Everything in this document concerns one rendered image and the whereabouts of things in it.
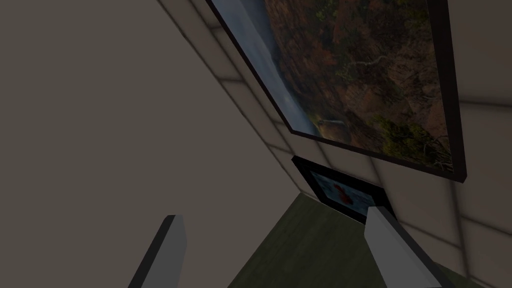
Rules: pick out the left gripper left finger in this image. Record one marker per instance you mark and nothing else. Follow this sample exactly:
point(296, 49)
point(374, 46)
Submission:
point(166, 256)

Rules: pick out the small black framed picture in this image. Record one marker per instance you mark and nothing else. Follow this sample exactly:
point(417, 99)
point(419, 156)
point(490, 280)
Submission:
point(340, 192)

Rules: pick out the large framed landscape picture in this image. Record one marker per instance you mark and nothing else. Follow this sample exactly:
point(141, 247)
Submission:
point(360, 72)

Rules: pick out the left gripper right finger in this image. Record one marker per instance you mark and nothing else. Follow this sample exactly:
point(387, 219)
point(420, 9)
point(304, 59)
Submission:
point(396, 252)

